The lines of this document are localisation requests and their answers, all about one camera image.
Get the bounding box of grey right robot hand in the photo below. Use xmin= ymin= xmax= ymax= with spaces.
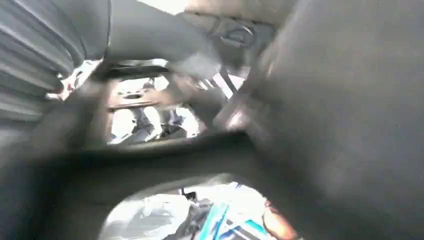
xmin=99 ymin=0 xmax=279 ymax=133

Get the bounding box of blue metal shelf rack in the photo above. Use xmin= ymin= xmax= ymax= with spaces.
xmin=195 ymin=198 xmax=269 ymax=240

